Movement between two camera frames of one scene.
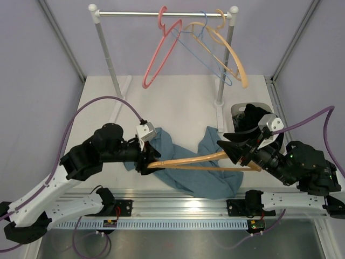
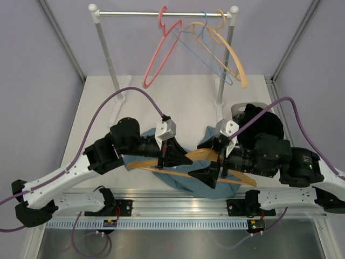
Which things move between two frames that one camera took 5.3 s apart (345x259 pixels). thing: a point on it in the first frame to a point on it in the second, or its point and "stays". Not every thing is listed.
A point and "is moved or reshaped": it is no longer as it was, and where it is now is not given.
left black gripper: x=150 y=154 to x=174 y=154
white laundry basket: x=237 y=108 stays
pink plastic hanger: x=167 y=55 stays
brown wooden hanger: x=171 y=164 is moved or reshaped
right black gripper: x=245 y=150 to x=209 y=174
